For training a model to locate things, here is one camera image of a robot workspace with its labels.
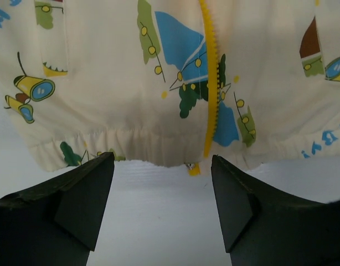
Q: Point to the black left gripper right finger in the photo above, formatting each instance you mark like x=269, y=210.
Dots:
x=264, y=226

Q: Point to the cream printed hooded kids jacket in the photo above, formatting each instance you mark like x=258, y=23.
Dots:
x=172, y=82

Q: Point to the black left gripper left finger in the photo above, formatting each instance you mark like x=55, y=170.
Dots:
x=56, y=222

